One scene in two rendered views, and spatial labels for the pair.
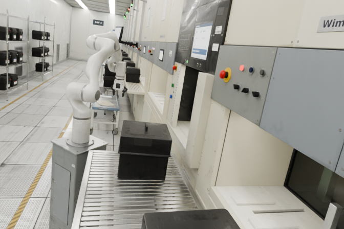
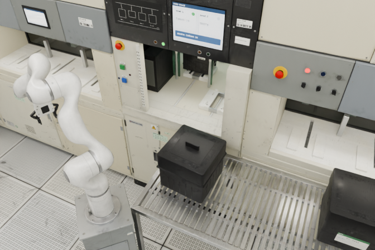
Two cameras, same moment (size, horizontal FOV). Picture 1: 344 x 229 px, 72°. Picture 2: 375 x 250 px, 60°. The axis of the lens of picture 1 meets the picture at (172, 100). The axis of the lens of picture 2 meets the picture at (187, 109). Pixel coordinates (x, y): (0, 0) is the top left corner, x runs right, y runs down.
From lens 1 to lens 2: 146 cm
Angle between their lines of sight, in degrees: 51
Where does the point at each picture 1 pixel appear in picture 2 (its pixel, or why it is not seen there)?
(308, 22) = not seen: outside the picture
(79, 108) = (99, 183)
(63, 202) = not seen: outside the picture
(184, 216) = (337, 192)
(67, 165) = (119, 239)
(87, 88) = (103, 158)
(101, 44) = (65, 90)
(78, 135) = (109, 206)
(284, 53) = (364, 67)
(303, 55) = not seen: outside the picture
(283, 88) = (364, 89)
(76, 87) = (87, 168)
